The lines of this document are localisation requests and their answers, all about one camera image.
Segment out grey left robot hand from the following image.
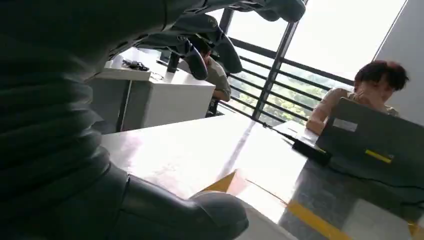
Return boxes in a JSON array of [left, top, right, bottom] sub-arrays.
[[0, 0, 307, 240]]

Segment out black cylinder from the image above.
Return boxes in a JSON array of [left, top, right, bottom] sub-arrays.
[[166, 52, 180, 74]]

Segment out white desk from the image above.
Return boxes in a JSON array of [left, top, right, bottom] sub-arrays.
[[88, 47, 217, 134]]

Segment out person at white desk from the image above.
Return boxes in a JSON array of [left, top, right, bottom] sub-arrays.
[[177, 36, 232, 103]]

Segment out black window railing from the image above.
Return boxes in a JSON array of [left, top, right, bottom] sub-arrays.
[[216, 0, 355, 127]]

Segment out black power adapter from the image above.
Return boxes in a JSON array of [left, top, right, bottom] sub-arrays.
[[291, 137, 333, 167]]

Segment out person behind grey laptop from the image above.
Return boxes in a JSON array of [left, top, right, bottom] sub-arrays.
[[306, 59, 411, 136]]

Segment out yellow floor tape strip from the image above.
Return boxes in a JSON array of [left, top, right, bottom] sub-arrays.
[[201, 170, 354, 240]]

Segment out grey laptop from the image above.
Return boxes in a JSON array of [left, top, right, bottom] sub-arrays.
[[315, 97, 424, 188]]

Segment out black cable bundle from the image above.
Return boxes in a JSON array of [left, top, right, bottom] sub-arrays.
[[121, 58, 151, 72]]

